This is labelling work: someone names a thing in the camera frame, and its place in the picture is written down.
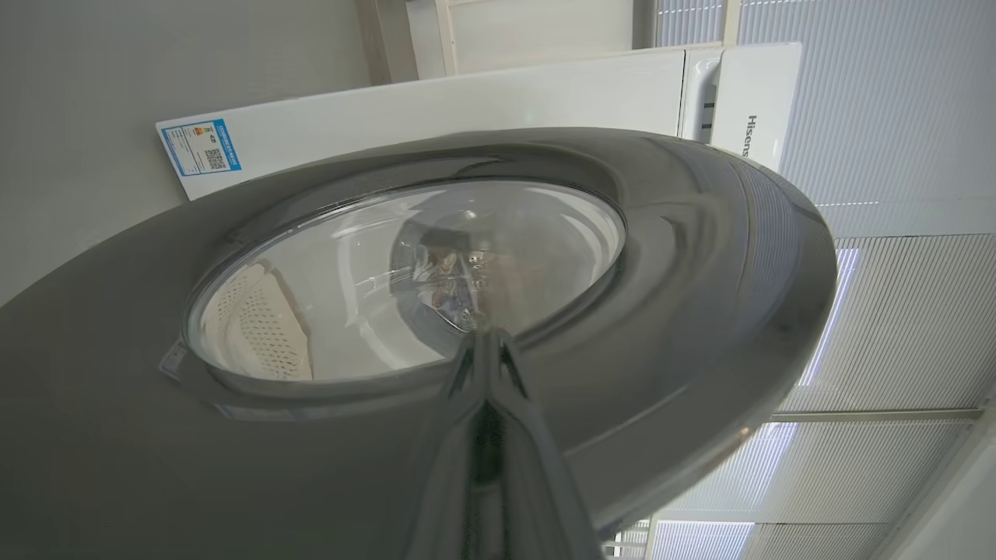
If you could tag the washing machine glass door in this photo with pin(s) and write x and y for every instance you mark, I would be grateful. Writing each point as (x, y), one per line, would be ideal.
(700, 311)

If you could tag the white front-load washing machine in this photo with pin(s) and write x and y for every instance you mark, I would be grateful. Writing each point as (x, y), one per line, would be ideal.
(467, 101)

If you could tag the blue energy label sticker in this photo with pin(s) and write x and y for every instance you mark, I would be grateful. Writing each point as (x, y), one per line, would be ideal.
(201, 146)

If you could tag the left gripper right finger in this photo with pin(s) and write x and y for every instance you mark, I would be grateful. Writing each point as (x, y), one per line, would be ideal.
(537, 482)

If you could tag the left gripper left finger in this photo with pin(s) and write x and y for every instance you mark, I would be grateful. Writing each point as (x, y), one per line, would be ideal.
(447, 482)

